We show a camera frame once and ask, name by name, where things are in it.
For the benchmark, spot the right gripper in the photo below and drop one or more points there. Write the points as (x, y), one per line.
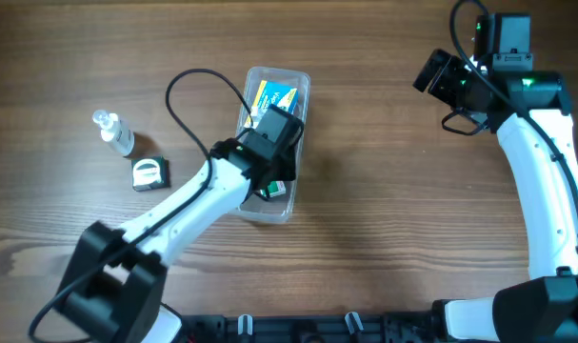
(441, 77)

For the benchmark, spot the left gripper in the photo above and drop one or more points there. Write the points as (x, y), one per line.
(279, 172)

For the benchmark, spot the white red medicine box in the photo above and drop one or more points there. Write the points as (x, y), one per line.
(274, 189)

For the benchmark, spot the blue VapoDrops box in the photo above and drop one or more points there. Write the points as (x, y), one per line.
(271, 93)

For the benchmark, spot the green Zam-Buk box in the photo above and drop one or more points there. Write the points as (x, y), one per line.
(149, 173)

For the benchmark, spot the clear spray bottle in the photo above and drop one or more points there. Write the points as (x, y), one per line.
(114, 131)

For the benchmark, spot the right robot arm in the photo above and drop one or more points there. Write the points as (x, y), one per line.
(529, 113)

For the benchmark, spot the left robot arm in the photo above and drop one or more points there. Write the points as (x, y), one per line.
(112, 288)

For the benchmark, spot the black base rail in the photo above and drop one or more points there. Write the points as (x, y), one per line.
(349, 327)

